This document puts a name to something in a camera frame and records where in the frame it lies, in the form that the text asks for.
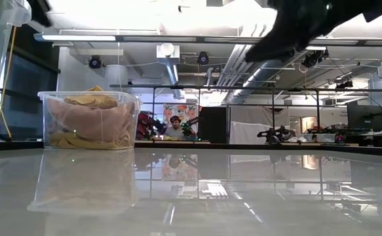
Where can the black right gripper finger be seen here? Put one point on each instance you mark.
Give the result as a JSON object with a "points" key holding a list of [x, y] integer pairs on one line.
{"points": [[269, 53]]}

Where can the mustard yellow towel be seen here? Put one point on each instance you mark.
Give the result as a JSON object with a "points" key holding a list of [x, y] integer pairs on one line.
{"points": [[92, 100]]}

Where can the salmon pink towel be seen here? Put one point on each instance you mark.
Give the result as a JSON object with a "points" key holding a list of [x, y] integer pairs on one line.
{"points": [[86, 121]]}

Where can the tan checkered towel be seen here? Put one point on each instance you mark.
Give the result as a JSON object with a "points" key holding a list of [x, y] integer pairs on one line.
{"points": [[125, 139]]}

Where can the black background robot arm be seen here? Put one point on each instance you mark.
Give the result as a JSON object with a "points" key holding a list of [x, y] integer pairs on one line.
{"points": [[276, 135]]}

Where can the silver ventilation ducts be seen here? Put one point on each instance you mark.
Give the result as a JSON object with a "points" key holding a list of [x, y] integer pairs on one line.
{"points": [[240, 72]]}

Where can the black track spotlights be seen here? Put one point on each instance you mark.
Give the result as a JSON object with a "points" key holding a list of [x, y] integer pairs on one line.
{"points": [[313, 59]]}

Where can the yellow pole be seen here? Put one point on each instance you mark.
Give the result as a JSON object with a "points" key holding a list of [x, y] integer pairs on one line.
{"points": [[7, 82]]}

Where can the white curtain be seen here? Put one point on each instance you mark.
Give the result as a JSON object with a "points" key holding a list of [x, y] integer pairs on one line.
{"points": [[249, 131]]}

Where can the black panel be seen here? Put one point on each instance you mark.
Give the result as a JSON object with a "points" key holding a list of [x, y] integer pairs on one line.
{"points": [[213, 124]]}

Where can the colourful fruit poster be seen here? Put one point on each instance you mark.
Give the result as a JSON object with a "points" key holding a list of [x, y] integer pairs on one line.
{"points": [[190, 111]]}

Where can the white globe lamp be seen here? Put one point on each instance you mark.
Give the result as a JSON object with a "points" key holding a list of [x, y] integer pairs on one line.
{"points": [[167, 49]]}

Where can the dark background monitor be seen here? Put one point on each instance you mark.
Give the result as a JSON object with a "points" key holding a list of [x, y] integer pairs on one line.
{"points": [[364, 118]]}

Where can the person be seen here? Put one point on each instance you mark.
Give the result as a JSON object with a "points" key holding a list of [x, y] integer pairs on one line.
{"points": [[177, 131]]}

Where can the red machine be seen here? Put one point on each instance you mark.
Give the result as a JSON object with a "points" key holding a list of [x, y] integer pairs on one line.
{"points": [[145, 126]]}

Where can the long ceiling light rail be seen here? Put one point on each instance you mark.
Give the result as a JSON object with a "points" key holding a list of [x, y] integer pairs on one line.
{"points": [[79, 37]]}

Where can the black ceiling camera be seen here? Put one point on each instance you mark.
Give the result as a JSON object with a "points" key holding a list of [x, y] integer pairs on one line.
{"points": [[95, 62], [203, 58]]}

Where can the black overhead rig frame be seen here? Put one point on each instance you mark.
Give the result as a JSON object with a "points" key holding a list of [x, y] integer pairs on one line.
{"points": [[210, 87]]}

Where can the black aluminium table frame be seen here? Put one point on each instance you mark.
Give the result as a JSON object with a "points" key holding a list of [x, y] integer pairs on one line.
{"points": [[243, 146]]}

